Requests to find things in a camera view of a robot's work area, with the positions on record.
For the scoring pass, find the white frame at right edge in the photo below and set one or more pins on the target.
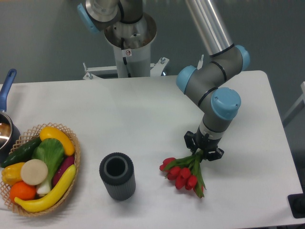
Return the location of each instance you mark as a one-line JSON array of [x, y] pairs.
[[296, 108]]

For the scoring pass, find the orange fruit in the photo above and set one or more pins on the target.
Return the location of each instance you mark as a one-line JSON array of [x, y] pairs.
[[23, 191]]

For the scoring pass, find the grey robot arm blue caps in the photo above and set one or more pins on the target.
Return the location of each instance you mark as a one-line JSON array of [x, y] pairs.
[[203, 86]]

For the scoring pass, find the green bok choy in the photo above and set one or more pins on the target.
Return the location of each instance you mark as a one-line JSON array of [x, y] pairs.
[[51, 152]]

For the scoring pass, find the yellow bell pepper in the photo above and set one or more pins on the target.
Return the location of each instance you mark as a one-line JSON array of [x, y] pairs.
[[12, 174]]

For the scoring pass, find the yellow banana-shaped squash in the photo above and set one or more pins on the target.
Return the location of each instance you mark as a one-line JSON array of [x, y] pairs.
[[53, 196]]

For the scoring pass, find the purple sweet potato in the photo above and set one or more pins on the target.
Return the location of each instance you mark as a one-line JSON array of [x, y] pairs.
[[64, 165]]

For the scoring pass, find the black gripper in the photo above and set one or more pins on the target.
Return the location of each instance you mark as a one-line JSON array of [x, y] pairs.
[[206, 143]]

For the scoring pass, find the beige round disc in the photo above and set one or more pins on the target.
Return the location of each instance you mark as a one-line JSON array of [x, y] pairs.
[[34, 172]]

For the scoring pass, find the yellow squash upper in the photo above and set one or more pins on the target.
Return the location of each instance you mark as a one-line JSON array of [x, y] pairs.
[[53, 132]]

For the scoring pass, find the blue-handled saucepan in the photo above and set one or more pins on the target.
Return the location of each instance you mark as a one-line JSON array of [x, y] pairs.
[[9, 133]]

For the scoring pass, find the dark grey ribbed vase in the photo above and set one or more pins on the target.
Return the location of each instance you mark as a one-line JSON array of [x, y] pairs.
[[117, 173]]

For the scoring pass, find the black device at table edge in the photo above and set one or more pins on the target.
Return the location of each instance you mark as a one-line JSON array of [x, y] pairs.
[[297, 205]]

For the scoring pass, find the woven wicker basket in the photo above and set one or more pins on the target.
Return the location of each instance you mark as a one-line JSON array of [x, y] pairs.
[[25, 137]]

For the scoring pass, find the green cucumber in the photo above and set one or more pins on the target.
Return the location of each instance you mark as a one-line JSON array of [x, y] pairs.
[[22, 153]]

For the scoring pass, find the red tulip bouquet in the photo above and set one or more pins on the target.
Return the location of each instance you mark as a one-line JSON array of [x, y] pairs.
[[185, 172]]

